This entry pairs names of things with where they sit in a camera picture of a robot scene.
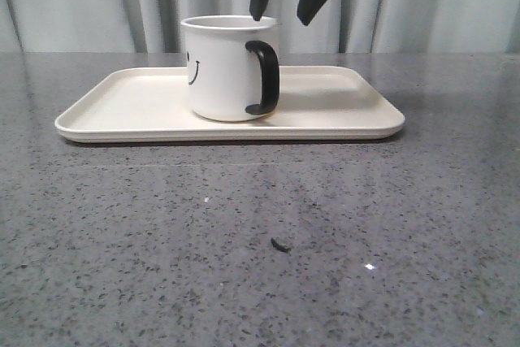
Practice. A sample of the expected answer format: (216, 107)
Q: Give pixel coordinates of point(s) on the white smiley mug black handle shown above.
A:
(233, 66)

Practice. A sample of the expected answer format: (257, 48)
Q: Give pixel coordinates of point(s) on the cream rectangular plastic tray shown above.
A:
(148, 104)

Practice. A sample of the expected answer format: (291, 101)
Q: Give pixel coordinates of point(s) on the grey pleated curtain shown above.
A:
(341, 26)

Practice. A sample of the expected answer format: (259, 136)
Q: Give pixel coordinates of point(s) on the small dark debris speck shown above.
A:
(280, 247)

